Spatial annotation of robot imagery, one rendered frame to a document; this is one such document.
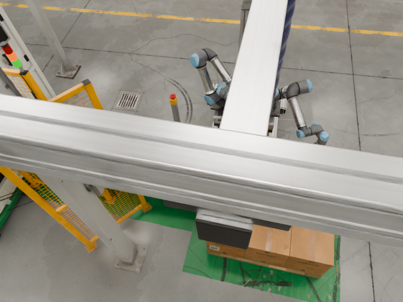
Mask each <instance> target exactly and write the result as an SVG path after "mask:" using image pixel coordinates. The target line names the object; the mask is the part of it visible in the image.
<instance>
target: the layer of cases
mask: <svg viewBox="0 0 403 302"><path fill-rule="evenodd" d="M206 244H207V250H212V251H215V252H220V253H225V254H228V255H233V256H238V257H242V258H246V259H251V260H255V261H260V262H265V263H268V264H273V265H278V266H283V267H287V268H292V269H295V270H300V271H305V272H308V273H313V274H318V275H321V276H322V275H324V274H325V273H326V272H327V271H328V270H330V269H331V268H332V267H333V266H334V234H330V233H326V232H321V231H315V230H311V229H306V228H301V227H297V226H291V228H290V230H289V231H284V230H280V229H275V228H269V227H266V226H260V225H253V229H252V234H251V239H250V242H249V246H248V249H241V248H237V247H232V246H227V245H224V244H219V243H214V242H210V241H206Z"/></svg>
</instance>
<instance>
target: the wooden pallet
mask: <svg viewBox="0 0 403 302"><path fill-rule="evenodd" d="M207 253H208V254H211V255H216V256H221V257H225V258H229V259H234V260H237V261H242V262H247V263H250V264H255V265H260V266H264V267H269V268H274V269H277V270H282V271H287V272H290V273H295V274H300V275H303V276H308V277H313V278H316V279H319V278H320V277H321V275H318V274H313V273H308V272H305V271H300V270H295V269H292V268H287V267H283V266H278V265H273V264H268V263H265V262H260V261H255V260H251V259H246V258H242V257H238V256H233V255H228V254H225V253H220V252H215V251H212V250H207Z"/></svg>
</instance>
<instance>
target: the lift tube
mask: <svg viewBox="0 0 403 302"><path fill-rule="evenodd" d="M295 5H296V0H288V4H287V11H286V15H285V23H284V30H283V35H282V42H281V50H280V54H279V62H278V64H279V63H280V65H279V66H278V69H277V74H276V76H278V77H277V79H276V81H275V88H274V93H273V101H272V107H273V103H274V97H275V96H276V87H277V86H278V83H279V72H280V70H281V68H282V63H283V57H284V55H285V51H286V46H287V40H288V36H289V34H290V28H291V18H292V17H293V13H294V9H295ZM270 114H272V108H271V112H270Z"/></svg>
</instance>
